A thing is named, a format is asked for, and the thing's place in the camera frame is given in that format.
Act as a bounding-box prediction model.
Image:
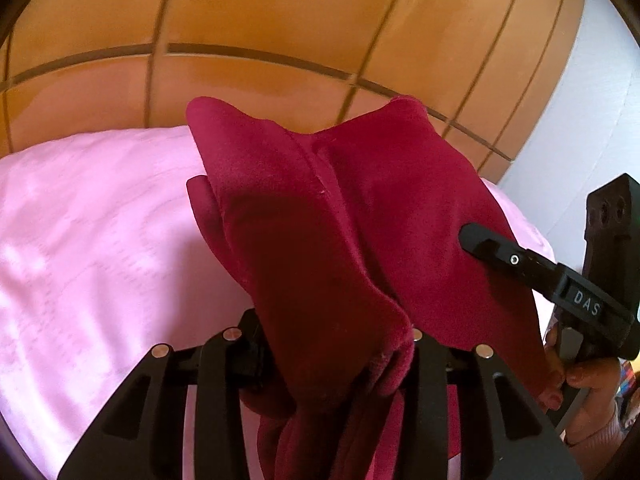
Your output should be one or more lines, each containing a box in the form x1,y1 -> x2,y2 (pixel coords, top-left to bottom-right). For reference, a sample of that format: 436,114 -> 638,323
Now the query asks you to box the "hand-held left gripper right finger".
400,329 -> 583,480

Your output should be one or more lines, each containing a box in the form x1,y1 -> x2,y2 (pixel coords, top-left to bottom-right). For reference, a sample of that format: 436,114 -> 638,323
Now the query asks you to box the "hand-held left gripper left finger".
57,308 -> 273,480

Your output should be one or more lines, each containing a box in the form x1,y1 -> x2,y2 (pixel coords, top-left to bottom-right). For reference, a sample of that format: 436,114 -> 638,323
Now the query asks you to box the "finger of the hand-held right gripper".
459,222 -> 560,295

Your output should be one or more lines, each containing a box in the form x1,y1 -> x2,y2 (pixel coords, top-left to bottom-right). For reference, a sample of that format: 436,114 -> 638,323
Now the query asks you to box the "maroon small garment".
185,94 -> 556,480

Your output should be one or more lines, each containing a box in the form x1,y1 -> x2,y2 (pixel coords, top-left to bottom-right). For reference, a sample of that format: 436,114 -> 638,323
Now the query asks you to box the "person's right forearm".
564,392 -> 636,448

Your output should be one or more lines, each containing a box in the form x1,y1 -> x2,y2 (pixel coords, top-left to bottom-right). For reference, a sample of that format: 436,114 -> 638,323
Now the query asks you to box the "person's right hand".
537,323 -> 623,411

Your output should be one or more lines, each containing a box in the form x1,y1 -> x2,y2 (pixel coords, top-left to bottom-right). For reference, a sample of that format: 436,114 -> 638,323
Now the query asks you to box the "pink bed sheet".
0,125 -> 556,480

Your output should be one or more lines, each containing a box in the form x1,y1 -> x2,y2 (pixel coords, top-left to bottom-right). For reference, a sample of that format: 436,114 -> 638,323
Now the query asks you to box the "brown wooden wardrobe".
0,0 -> 588,186

